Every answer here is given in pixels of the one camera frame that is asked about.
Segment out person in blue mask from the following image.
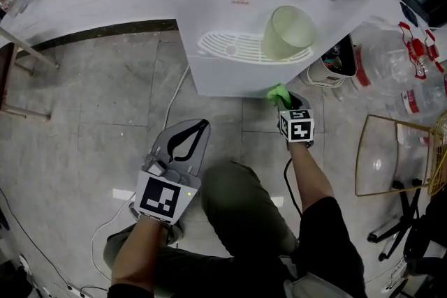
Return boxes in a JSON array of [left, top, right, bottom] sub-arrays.
[[107, 196, 368, 298]]

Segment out green cleaning cloth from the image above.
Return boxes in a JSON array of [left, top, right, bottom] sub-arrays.
[[265, 82, 293, 110]]

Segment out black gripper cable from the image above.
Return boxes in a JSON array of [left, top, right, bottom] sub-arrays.
[[283, 156, 304, 219]]

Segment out green trousers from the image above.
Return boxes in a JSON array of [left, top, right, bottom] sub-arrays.
[[103, 160, 302, 298]]

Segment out black tripod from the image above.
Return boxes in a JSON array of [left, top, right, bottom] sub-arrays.
[[366, 177, 436, 262]]

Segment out white water dispenser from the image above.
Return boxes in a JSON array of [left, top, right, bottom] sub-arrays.
[[156, 0, 436, 98]]

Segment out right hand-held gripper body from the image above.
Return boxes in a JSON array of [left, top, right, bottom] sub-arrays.
[[277, 107, 316, 150]]

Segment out wooden chair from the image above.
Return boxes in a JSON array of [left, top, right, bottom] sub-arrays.
[[0, 27, 61, 122]]

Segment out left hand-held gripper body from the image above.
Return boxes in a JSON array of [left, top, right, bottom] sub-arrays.
[[133, 152, 203, 225]]

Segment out person's right forearm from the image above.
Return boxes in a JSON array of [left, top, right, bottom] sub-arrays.
[[286, 140, 335, 213]]

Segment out green translucent cup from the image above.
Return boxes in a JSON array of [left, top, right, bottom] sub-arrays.
[[261, 5, 319, 63]]

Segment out clear empty water jug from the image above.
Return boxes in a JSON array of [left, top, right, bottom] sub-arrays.
[[396, 75, 447, 121], [351, 21, 432, 97]]

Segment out person's left forearm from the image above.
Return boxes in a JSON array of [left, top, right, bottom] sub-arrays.
[[110, 215, 166, 292]]

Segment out white power cable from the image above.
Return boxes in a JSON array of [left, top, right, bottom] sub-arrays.
[[89, 63, 191, 283]]

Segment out gold-framed glass side table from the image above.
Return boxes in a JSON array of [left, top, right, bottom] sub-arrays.
[[354, 110, 447, 199]]

